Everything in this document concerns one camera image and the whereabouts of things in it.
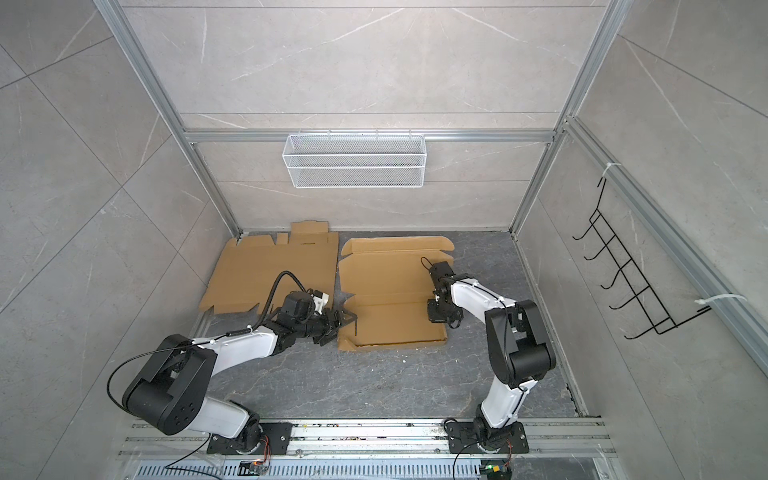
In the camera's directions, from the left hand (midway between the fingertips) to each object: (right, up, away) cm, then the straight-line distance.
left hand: (352, 318), depth 87 cm
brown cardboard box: (+11, +7, +11) cm, 17 cm away
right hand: (+28, -1, +8) cm, 29 cm away
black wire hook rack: (+65, +6, -29) cm, 72 cm away
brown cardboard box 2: (-43, +15, +27) cm, 53 cm away
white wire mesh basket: (-2, +51, +14) cm, 53 cm away
